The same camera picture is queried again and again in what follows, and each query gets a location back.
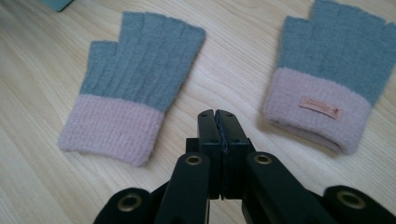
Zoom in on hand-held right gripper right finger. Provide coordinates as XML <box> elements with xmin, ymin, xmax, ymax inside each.
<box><xmin>215</xmin><ymin>108</ymin><xmax>257</xmax><ymax>201</ymax></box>

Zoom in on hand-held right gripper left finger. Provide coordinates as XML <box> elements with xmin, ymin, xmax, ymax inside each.
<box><xmin>185</xmin><ymin>108</ymin><xmax>224</xmax><ymax>201</ymax></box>

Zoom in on plain grey pink fingerless glove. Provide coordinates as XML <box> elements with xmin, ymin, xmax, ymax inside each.
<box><xmin>57</xmin><ymin>11</ymin><xmax>207</xmax><ymax>168</ymax></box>

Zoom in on labelled grey pink fingerless glove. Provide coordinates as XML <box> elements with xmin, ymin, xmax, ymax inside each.
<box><xmin>262</xmin><ymin>0</ymin><xmax>396</xmax><ymax>156</ymax></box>

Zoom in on teal object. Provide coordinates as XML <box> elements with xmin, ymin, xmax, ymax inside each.
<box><xmin>39</xmin><ymin>0</ymin><xmax>75</xmax><ymax>13</ymax></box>

